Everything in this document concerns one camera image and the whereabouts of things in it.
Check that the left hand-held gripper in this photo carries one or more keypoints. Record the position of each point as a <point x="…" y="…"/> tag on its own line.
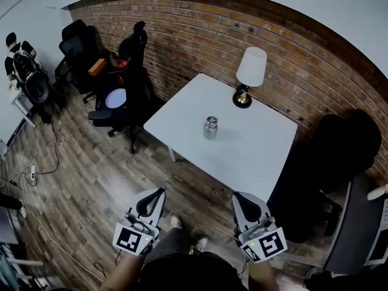
<point x="138" y="235"/>

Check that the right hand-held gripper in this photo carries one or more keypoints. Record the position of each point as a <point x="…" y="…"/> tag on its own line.
<point x="266" y="241"/>

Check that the steel travel cup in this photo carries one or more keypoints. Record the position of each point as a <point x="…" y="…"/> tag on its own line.
<point x="210" y="132"/>

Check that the steel travel cup lid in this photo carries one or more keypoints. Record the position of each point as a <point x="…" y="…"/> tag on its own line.
<point x="212" y="119"/>

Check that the person's left forearm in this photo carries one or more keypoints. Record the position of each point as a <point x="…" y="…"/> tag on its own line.
<point x="124" y="273"/>

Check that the person's right forearm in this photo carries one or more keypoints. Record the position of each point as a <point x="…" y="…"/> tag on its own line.
<point x="262" y="277"/>

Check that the person's left shoe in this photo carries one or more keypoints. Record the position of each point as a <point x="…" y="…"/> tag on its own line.
<point x="175" y="222"/>

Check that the person's shoe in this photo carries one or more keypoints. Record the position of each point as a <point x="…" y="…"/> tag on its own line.
<point x="175" y="222"/>
<point x="201" y="242"/>

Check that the person's dark trousers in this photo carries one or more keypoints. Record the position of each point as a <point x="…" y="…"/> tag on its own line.
<point x="172" y="242"/>

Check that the white table leg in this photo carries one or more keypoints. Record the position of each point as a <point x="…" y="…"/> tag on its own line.
<point x="171" y="153"/>

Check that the person's right shoe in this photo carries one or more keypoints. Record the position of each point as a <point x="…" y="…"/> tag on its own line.
<point x="201" y="242"/>

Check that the person's black shirt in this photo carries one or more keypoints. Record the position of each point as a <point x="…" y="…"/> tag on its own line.
<point x="194" y="274"/>

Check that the black padded office chair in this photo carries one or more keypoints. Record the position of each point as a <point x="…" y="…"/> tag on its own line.
<point x="330" y="168"/>

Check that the white round disc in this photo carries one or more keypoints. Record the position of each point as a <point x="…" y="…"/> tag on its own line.
<point x="115" y="98"/>

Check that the white power strip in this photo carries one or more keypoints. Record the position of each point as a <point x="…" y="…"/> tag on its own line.
<point x="31" y="176"/>

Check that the black high-back office chair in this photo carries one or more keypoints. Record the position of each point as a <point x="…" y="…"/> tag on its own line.
<point x="133" y="71"/>

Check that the red bag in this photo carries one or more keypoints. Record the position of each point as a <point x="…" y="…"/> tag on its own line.
<point x="122" y="65"/>

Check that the white shade table lamp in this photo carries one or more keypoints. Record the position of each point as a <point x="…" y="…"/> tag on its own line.
<point x="251" y="68"/>

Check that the orange box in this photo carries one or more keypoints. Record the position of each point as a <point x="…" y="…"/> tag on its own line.
<point x="97" y="67"/>

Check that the metal shelf rack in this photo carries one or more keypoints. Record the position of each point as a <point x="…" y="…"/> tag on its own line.
<point x="15" y="265"/>

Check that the white side desk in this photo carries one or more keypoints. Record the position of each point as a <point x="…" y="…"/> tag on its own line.
<point x="22" y="108"/>

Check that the black mesh office chair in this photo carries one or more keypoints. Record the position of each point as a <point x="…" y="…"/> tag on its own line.
<point x="78" y="50"/>

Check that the grey and black gaming chair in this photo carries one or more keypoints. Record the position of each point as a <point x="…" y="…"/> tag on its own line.
<point x="31" y="77"/>

